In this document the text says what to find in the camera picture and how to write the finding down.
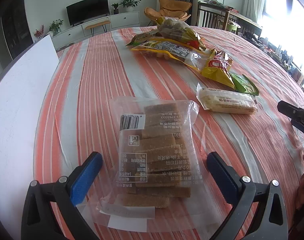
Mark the yellow red chips bag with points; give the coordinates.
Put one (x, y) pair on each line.
(217, 67)

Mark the black television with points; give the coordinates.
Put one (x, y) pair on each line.
(86, 9)

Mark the yellow clear peanut bag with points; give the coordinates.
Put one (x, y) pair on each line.
(192, 53)

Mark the red flower vase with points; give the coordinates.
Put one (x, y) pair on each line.
(39, 33)

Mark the orange lounge chair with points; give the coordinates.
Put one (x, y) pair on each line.
(169, 8)

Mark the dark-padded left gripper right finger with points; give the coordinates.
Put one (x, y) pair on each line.
(270, 218)

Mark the wooden side table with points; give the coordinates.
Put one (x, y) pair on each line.
(216, 17)

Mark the green snack packet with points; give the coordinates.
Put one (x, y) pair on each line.
(244, 85)

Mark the gold clear nut bag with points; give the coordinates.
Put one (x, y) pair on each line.
(178, 30)

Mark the white board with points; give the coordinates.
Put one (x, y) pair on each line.
(22, 90)

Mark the finger of the black right gripper seen aside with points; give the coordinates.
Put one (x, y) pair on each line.
(294, 113)

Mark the white tv cabinet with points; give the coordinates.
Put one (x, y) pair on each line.
(78, 33)

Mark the clear bag brown biscuit bars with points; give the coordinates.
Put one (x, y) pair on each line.
(159, 184)

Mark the wooden stool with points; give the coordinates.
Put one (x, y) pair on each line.
(103, 24)

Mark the green potted plant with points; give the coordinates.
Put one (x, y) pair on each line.
(129, 5)

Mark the striped orange grey tablecloth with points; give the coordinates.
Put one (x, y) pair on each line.
(76, 119)

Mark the white rice cake package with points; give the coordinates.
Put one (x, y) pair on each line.
(224, 101)

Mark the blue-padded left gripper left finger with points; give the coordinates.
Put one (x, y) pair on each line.
(38, 218)

